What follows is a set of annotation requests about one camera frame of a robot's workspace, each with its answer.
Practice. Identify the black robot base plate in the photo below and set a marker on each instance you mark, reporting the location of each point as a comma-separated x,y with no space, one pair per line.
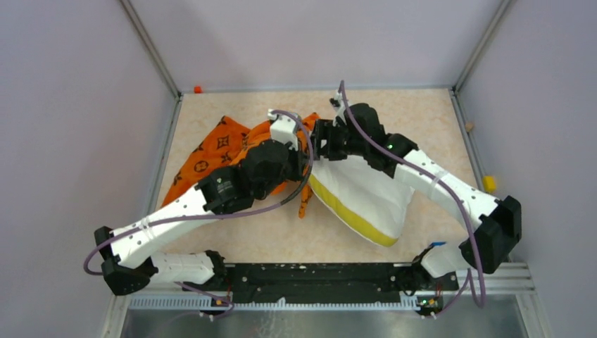
319,283

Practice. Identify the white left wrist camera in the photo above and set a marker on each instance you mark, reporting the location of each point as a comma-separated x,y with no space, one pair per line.
284,126

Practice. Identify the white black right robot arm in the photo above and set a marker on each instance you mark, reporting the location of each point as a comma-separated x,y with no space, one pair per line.
493,226

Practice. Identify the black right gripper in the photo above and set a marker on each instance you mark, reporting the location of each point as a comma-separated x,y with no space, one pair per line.
325,132

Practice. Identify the aluminium front rail frame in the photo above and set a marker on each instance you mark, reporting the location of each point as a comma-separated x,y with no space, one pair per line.
172,297

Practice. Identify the yellow toy block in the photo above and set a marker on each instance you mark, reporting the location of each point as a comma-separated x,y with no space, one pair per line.
489,183

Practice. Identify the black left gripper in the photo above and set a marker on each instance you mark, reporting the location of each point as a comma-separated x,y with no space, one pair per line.
301,160

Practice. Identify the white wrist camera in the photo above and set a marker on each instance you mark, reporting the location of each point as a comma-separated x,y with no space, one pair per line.
284,126
337,103

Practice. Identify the white pillow yellow edge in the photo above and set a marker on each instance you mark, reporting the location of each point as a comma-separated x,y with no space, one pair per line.
366,200

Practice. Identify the orange patterned pillowcase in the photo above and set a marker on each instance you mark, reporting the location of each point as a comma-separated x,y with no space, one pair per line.
213,168

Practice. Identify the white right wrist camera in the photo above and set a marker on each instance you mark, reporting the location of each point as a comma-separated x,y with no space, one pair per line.
337,103

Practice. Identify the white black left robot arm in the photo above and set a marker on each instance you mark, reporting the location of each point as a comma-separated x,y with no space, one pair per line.
131,255

